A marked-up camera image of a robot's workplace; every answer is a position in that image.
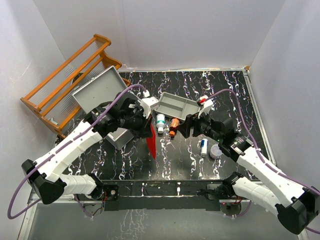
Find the clear tape roll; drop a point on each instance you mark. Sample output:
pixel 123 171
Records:
pixel 215 153

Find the white pill bottle teal label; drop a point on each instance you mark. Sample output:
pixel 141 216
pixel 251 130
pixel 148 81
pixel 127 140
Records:
pixel 160 123

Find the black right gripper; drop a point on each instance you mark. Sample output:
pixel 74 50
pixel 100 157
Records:
pixel 191 120

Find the grey metal medicine case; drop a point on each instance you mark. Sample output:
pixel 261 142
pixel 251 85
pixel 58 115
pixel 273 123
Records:
pixel 108 90

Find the grey plastic divider tray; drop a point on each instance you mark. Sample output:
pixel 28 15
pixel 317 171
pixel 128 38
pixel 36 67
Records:
pixel 174 106

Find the amber bottle orange cap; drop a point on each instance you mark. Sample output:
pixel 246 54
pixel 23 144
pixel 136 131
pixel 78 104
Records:
pixel 173 127

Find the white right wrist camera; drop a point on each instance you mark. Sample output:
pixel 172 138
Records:
pixel 205 105

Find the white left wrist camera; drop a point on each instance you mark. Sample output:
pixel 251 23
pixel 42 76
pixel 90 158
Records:
pixel 148 103

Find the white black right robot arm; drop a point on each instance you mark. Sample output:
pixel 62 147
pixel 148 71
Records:
pixel 294 205

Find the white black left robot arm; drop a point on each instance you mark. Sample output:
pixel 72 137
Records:
pixel 46 174

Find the black table front rail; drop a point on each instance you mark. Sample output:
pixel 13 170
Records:
pixel 163 194

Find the red first aid kit pouch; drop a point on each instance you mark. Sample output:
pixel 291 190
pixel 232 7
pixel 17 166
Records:
pixel 151 143

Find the orange wooden rack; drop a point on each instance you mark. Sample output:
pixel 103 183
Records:
pixel 52 100

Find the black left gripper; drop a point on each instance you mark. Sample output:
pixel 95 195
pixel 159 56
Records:
pixel 144 131

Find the blue white bandage roll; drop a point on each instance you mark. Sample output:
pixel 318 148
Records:
pixel 204 147

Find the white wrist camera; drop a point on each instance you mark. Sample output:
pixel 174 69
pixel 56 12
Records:
pixel 148 103
pixel 205 105

